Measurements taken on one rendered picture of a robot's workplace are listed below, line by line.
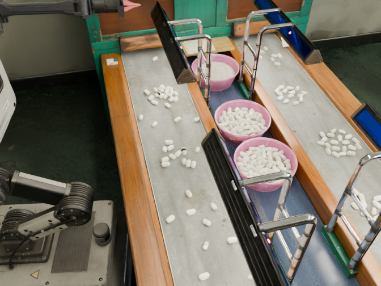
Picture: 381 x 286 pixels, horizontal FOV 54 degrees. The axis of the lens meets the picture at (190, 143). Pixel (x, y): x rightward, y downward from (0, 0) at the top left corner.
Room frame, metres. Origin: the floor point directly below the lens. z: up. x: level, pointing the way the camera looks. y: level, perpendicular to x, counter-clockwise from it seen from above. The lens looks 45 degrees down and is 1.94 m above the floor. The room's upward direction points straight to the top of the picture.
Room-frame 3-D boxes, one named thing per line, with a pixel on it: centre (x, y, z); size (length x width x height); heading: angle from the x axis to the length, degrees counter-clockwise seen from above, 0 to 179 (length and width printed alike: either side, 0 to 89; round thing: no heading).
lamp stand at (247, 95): (1.65, -0.38, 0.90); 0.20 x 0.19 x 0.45; 14
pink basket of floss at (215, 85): (1.77, -0.14, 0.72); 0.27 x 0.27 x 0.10
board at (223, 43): (1.98, -0.08, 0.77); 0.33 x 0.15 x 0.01; 104
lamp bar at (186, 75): (1.54, 0.09, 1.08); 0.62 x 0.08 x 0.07; 14
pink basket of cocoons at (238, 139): (1.34, -0.25, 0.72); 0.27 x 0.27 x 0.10
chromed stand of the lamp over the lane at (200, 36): (1.55, 0.01, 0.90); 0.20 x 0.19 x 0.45; 14
